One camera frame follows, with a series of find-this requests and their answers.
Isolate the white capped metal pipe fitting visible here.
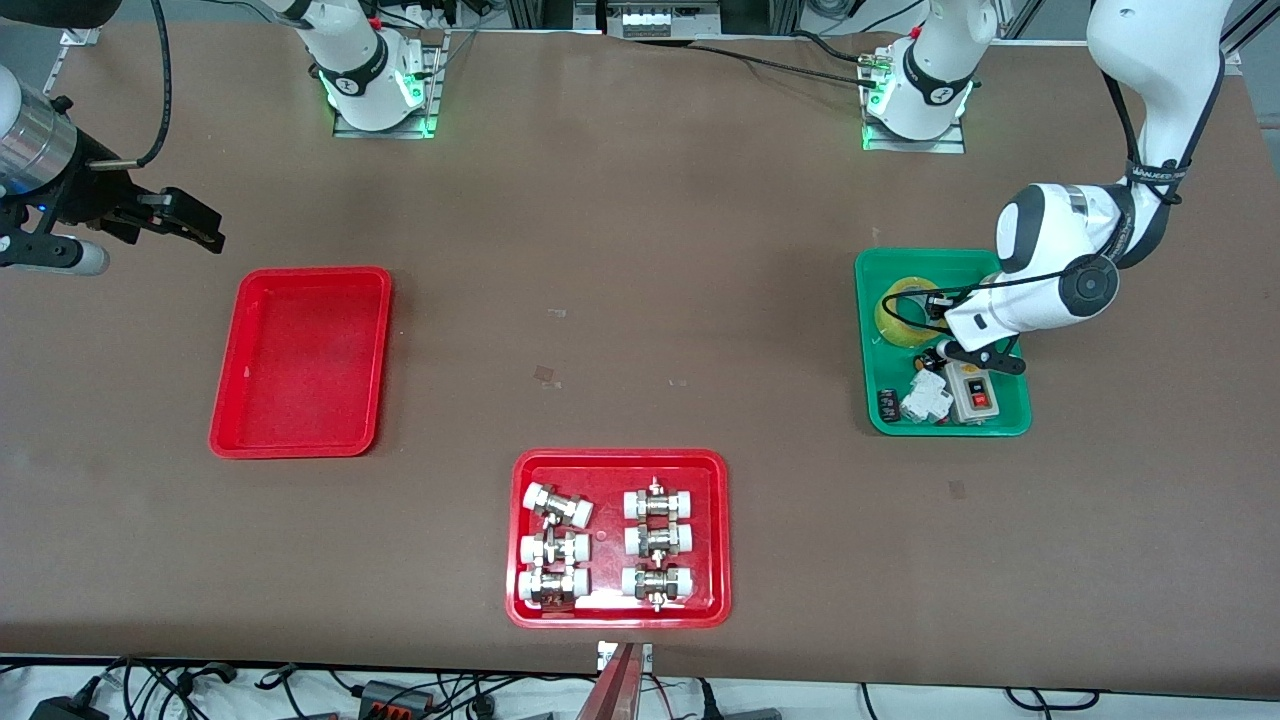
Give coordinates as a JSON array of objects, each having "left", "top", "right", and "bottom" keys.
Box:
[
  {"left": 523, "top": 482, "right": 595, "bottom": 529},
  {"left": 624, "top": 522, "right": 695, "bottom": 559},
  {"left": 623, "top": 478, "right": 695, "bottom": 521},
  {"left": 621, "top": 563, "right": 695, "bottom": 611},
  {"left": 519, "top": 530, "right": 592, "bottom": 569},
  {"left": 517, "top": 567, "right": 591, "bottom": 609}
]

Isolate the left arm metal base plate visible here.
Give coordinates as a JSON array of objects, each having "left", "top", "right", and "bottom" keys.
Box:
[{"left": 862, "top": 45, "right": 968, "bottom": 154}]

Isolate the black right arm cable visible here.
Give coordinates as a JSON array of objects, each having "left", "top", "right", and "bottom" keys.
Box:
[{"left": 92, "top": 0, "right": 173, "bottom": 168}]

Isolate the black power adapter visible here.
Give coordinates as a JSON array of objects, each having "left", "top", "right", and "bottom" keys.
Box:
[{"left": 30, "top": 693, "right": 109, "bottom": 720}]

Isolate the red tray holding fittings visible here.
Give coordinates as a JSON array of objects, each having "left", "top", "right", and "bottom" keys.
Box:
[{"left": 505, "top": 448, "right": 732, "bottom": 630}]

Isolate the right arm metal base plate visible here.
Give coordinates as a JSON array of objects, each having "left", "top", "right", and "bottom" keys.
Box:
[{"left": 333, "top": 30, "right": 448, "bottom": 139}]

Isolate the short black table cable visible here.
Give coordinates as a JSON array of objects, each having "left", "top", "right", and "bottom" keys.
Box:
[{"left": 795, "top": 30, "right": 873, "bottom": 65}]

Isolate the white circuit breaker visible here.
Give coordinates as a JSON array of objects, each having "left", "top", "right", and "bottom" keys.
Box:
[{"left": 900, "top": 371, "right": 953, "bottom": 425}]

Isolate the black connector box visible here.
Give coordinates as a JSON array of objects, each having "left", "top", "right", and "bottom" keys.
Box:
[{"left": 358, "top": 680, "right": 438, "bottom": 717}]

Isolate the empty red plastic tray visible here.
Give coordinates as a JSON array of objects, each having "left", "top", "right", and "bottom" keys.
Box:
[{"left": 208, "top": 266, "right": 393, "bottom": 460}]

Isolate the green plastic tray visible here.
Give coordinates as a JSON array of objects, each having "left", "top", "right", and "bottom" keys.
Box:
[{"left": 854, "top": 248, "right": 1033, "bottom": 438}]

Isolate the yellow clear tape roll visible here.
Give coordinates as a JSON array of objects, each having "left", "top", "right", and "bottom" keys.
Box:
[{"left": 873, "top": 278, "right": 953, "bottom": 350}]

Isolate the grey terminal block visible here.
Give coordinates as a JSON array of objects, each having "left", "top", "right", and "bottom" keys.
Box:
[{"left": 605, "top": 0, "right": 723, "bottom": 39}]

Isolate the long black table cable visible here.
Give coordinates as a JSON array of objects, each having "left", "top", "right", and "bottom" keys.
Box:
[{"left": 690, "top": 42, "right": 883, "bottom": 87}]

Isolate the grey push button switch box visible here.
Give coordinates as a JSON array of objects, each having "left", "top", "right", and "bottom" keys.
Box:
[{"left": 945, "top": 362, "right": 1001, "bottom": 425}]

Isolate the red aluminium profile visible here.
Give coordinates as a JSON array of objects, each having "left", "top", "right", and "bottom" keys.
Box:
[{"left": 575, "top": 642, "right": 647, "bottom": 720}]

